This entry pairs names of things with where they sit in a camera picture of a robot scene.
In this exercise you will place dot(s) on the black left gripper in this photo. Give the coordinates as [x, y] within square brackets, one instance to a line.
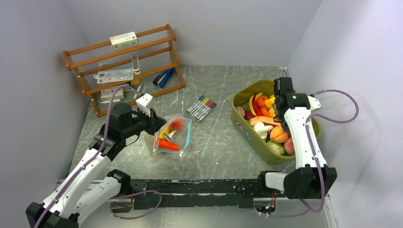
[154, 122]

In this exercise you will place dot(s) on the yellow toy mango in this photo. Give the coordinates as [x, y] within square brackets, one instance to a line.
[165, 131]

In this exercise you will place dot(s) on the red toy carrot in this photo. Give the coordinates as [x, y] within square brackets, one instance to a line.
[168, 145]

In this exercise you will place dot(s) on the toy peach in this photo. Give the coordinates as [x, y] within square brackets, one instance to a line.
[176, 124]
[289, 146]
[278, 135]

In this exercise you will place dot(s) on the clear zip top bag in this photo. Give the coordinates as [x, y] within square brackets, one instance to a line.
[173, 137]

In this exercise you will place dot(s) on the white toy garlic slice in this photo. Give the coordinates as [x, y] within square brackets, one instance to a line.
[261, 129]

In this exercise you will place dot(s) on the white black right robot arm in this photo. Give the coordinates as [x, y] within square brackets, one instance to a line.
[312, 177]

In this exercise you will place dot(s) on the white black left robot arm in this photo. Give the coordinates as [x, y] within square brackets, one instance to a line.
[71, 203]

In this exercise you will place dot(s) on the white green marker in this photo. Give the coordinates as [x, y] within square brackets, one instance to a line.
[137, 91]

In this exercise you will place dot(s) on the blue stapler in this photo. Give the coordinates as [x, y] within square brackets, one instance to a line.
[163, 77]

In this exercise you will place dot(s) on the small white box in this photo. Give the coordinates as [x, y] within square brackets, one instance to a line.
[107, 94]

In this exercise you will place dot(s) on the flat white package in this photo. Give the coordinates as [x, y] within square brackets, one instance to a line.
[110, 76]

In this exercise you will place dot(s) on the coloured marker pen set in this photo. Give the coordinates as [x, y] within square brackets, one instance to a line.
[201, 108]

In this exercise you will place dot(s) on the wooden three-tier rack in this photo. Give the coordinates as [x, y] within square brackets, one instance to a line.
[152, 62]

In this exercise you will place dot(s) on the white upright device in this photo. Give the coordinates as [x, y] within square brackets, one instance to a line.
[135, 65]

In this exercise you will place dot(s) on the white green box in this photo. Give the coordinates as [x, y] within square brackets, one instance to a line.
[123, 41]

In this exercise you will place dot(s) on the olive green plastic bin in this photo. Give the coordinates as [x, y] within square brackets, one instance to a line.
[241, 98]

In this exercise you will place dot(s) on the yellow toy banana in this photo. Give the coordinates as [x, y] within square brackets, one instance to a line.
[250, 105]

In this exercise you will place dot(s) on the red toy chili pepper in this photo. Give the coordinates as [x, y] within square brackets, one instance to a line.
[255, 107]

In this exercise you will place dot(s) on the orange toy tangerine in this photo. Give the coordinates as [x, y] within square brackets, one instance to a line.
[265, 111]
[261, 101]

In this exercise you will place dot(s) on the orange toy papaya slice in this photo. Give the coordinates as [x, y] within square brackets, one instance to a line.
[263, 119]

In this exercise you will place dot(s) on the yellow toy bell pepper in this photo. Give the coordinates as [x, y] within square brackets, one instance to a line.
[270, 101]

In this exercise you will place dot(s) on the green toy cabbage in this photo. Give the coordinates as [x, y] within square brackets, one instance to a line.
[276, 148]

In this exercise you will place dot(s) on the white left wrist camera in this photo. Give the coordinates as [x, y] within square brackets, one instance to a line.
[144, 102]

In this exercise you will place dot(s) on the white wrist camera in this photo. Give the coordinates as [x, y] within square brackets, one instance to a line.
[314, 103]
[144, 102]

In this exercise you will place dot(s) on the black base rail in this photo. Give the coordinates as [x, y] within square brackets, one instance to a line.
[242, 193]

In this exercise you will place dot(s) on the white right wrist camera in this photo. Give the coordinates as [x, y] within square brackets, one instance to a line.
[314, 103]

